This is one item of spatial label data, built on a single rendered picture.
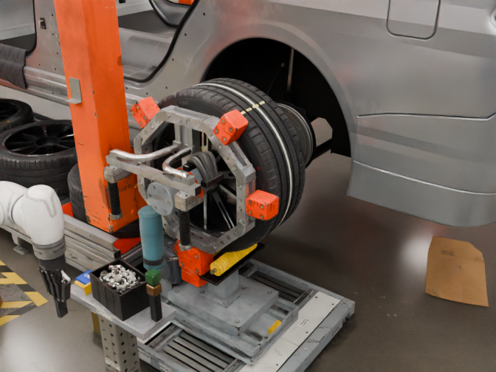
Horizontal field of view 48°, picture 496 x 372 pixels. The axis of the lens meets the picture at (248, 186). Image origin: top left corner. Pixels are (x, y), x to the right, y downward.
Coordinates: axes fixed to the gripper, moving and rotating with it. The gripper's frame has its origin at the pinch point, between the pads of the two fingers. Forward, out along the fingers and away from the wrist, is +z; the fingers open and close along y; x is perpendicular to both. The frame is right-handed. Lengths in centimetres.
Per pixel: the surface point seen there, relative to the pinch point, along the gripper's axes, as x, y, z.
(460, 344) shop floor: 130, 101, 67
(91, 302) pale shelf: 23.4, -15.3, 22.8
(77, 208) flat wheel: 76, -83, 31
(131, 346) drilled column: 32, -6, 47
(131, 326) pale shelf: 22.0, 6.2, 22.3
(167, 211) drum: 44.9, 5.8, -13.7
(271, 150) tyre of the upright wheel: 73, 31, -34
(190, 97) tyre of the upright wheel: 69, -1, -48
